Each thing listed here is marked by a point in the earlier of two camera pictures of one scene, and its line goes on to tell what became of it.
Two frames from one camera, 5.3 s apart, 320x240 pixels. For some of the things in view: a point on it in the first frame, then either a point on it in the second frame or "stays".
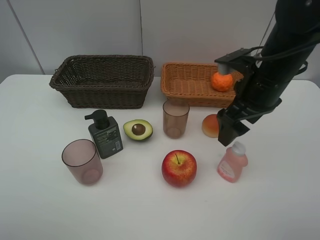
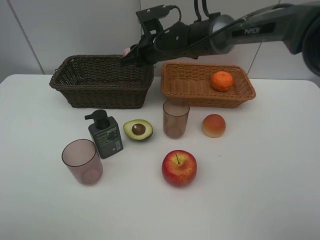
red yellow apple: [179, 168] stays
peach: [210, 125] stays
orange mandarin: [221, 82] stays
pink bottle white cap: [230, 167] to [126, 51]
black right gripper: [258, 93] to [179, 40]
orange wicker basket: [192, 82] stays
